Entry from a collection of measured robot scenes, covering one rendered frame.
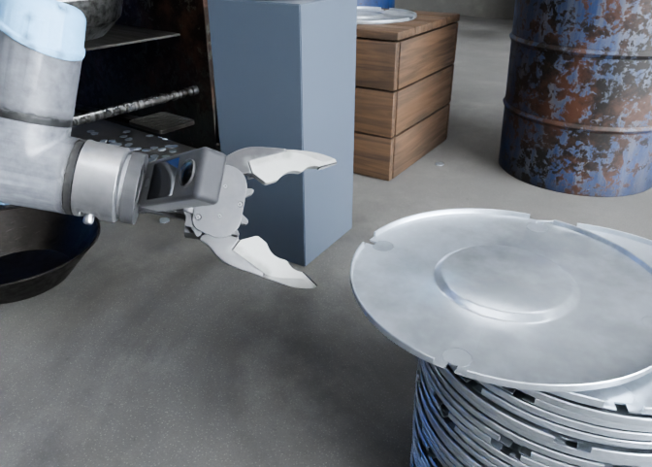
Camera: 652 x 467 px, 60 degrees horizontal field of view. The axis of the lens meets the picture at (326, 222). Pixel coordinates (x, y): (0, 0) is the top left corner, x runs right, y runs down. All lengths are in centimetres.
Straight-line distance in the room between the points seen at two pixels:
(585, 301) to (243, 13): 66
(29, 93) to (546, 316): 49
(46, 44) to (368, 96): 91
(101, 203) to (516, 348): 39
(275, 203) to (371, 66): 47
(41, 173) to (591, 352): 49
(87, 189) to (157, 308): 44
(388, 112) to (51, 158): 91
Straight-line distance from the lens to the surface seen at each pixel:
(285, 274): 57
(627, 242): 70
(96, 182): 57
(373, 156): 140
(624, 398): 48
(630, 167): 146
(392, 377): 82
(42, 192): 58
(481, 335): 49
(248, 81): 97
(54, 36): 58
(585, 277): 60
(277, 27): 92
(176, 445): 75
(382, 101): 135
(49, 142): 58
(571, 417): 48
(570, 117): 138
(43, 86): 57
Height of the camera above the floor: 54
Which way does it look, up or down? 27 degrees down
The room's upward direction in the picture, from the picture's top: straight up
